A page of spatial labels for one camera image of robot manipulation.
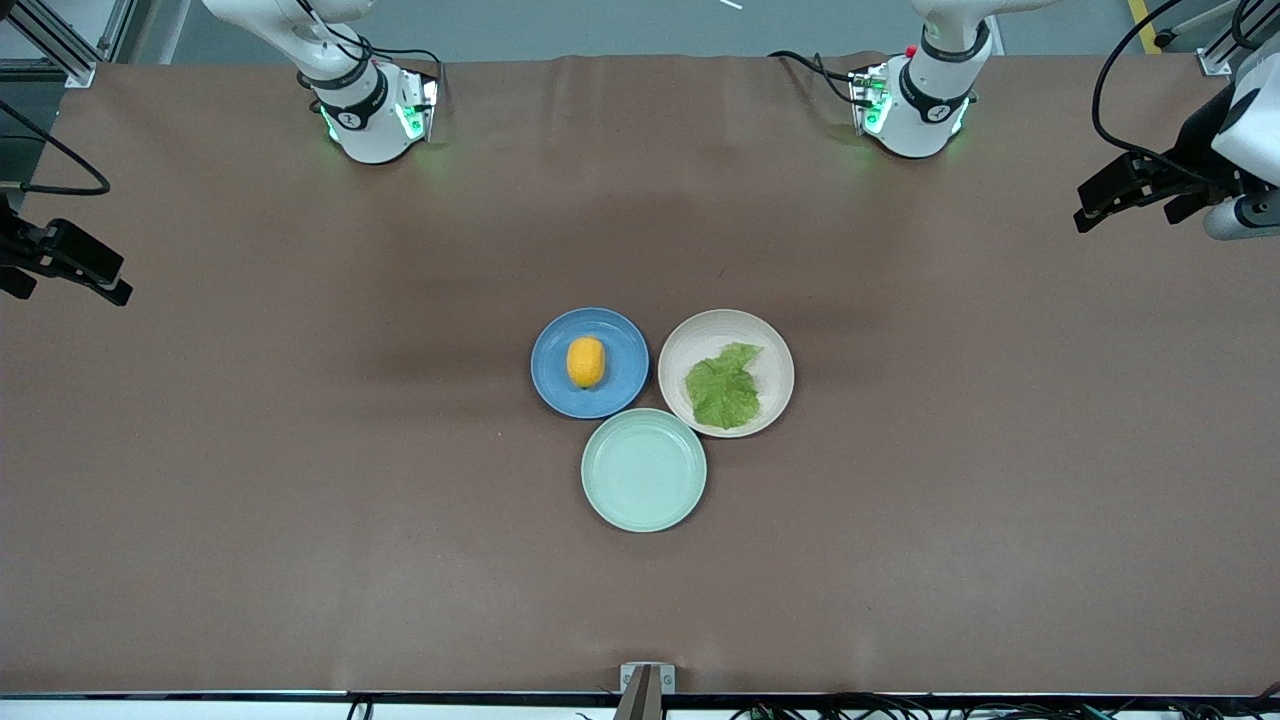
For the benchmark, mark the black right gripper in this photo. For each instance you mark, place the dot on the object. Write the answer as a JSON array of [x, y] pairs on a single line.
[[12, 246]]

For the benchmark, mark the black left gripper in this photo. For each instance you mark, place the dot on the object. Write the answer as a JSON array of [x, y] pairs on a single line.
[[1201, 137]]

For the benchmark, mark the green lettuce leaf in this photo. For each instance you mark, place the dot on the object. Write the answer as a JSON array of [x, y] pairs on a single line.
[[722, 390]]

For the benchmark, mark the yellow lemon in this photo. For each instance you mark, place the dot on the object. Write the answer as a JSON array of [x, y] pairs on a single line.
[[586, 362]]

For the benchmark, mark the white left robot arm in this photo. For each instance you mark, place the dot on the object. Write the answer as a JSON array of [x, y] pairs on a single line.
[[918, 122]]

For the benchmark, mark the brown table cover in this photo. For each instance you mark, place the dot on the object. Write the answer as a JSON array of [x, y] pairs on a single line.
[[300, 550]]

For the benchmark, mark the beige plate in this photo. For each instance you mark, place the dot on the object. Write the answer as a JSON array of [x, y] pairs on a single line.
[[700, 340]]

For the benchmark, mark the blue plate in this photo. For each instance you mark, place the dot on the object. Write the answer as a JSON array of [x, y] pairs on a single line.
[[560, 385]]

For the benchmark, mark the mint green plate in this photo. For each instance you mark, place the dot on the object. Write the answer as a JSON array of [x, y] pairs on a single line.
[[644, 470]]

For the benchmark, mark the aluminium frame profile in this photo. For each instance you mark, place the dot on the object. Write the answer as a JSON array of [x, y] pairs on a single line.
[[60, 45], [1215, 55]]

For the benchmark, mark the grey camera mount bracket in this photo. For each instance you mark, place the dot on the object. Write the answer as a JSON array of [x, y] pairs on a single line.
[[646, 682]]

